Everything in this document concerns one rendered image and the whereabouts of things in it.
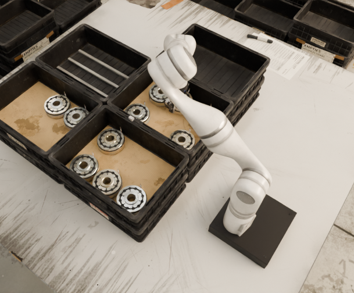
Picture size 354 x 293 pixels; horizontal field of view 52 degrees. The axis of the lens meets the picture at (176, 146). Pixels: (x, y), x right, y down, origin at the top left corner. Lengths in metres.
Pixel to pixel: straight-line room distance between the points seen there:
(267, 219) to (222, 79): 0.64
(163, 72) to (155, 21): 1.25
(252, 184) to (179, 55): 0.42
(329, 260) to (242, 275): 0.97
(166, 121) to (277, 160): 0.49
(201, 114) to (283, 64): 1.08
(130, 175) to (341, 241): 1.39
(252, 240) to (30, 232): 0.81
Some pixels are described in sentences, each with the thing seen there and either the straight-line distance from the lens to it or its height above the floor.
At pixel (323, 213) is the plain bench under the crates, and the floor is 0.70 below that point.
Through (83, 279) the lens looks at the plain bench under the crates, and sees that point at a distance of 1.37.
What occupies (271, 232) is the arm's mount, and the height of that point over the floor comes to 0.75.
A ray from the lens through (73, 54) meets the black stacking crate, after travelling 1.79.
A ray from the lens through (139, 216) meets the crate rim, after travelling 1.16.
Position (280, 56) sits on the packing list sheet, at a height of 0.70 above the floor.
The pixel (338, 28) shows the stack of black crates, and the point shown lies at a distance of 2.66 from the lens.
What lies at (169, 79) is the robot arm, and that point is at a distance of 0.89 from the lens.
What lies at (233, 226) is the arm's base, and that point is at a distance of 1.28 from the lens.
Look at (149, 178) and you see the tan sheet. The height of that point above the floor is 0.83.
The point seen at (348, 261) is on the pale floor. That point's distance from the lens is 2.29.
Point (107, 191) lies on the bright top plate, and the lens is 1.29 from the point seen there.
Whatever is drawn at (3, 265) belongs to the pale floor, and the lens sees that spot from 2.26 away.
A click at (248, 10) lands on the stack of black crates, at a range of 2.82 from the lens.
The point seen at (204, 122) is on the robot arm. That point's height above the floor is 1.25.
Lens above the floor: 1.99
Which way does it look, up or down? 56 degrees down
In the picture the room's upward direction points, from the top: 1 degrees clockwise
